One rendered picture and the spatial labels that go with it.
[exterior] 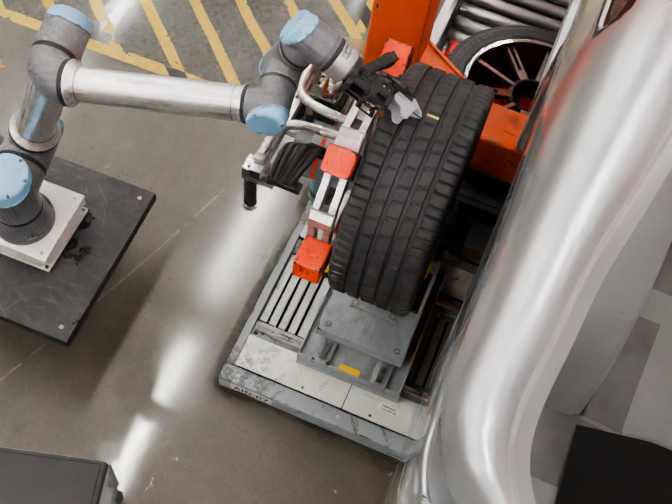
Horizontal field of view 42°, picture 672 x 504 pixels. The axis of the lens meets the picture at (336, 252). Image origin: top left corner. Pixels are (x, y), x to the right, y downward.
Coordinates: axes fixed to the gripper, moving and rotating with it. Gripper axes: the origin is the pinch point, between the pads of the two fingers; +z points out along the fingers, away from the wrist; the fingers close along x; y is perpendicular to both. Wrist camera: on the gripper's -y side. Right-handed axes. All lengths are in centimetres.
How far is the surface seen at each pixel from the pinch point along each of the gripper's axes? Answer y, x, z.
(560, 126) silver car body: 28, 57, 1
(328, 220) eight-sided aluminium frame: 25.4, -23.4, -0.2
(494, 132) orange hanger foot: -42, -39, 43
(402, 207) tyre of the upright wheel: 21.0, -5.3, 8.7
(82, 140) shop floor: -20, -168, -54
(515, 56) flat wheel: -95, -62, 52
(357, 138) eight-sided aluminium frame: 8.7, -11.5, -6.8
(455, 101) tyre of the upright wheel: -8.8, 0.9, 7.6
